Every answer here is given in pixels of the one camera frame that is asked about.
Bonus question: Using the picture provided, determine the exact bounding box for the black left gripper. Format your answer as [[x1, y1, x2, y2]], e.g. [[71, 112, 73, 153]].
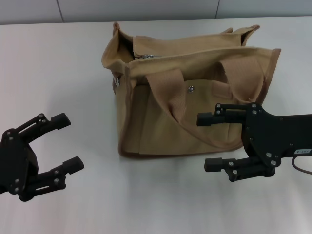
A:
[[0, 113, 85, 202]]

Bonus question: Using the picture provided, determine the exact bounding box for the right gripper cable with plug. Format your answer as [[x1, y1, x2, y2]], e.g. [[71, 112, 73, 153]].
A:
[[292, 155, 312, 175]]

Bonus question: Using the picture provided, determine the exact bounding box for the khaki canvas food bag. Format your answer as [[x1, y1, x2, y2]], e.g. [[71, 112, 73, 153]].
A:
[[101, 21, 282, 159]]

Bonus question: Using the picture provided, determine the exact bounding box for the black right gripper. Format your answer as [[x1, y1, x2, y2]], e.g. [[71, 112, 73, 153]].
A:
[[196, 103, 312, 183]]

